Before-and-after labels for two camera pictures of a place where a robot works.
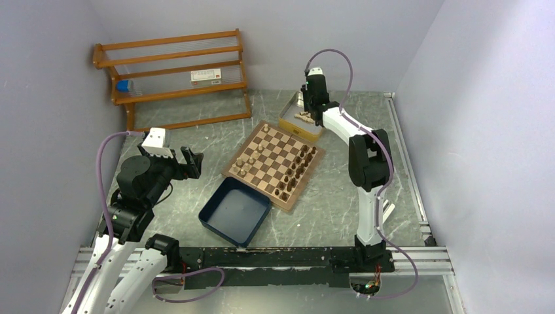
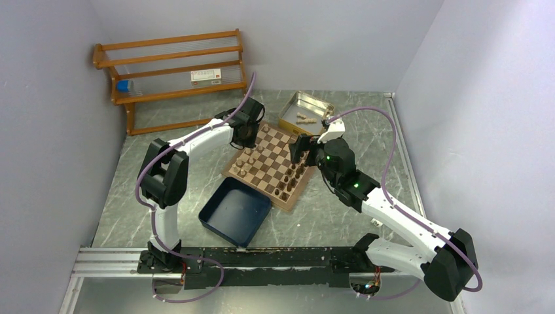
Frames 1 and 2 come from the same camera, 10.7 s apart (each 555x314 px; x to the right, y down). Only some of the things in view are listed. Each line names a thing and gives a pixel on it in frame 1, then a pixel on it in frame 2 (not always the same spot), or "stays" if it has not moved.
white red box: (209, 76) stays
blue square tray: (235, 211) stays
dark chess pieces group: (294, 173) stays
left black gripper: (191, 169) -> (251, 142)
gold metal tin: (302, 129) stays
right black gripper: (304, 89) -> (304, 142)
